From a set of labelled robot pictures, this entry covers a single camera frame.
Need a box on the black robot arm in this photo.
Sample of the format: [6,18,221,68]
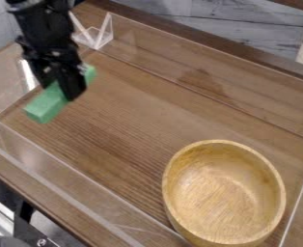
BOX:
[4,0,86,101]

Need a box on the black table leg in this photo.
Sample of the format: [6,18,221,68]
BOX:
[14,201,34,229]

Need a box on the green rectangular block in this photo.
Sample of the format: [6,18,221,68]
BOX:
[22,64,98,124]

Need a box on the clear acrylic enclosure wall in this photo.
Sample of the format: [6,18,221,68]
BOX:
[0,4,303,247]

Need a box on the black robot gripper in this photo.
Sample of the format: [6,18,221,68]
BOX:
[16,35,86,101]

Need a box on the clear acrylic corner bracket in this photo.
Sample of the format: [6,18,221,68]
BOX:
[69,14,113,50]

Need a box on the brown wooden bowl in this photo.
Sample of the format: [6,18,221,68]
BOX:
[162,140,286,247]

